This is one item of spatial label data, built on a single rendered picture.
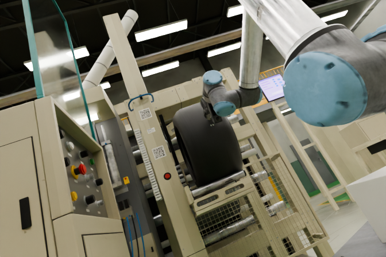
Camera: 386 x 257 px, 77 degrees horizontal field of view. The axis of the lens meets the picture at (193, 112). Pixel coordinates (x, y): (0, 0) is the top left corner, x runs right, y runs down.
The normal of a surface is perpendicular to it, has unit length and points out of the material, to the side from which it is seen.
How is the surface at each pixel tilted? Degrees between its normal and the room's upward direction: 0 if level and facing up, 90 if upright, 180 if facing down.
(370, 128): 90
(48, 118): 90
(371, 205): 90
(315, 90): 91
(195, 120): 73
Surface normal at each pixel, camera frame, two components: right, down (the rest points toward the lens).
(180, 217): 0.04, -0.43
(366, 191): -0.78, 0.07
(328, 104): -0.91, 0.28
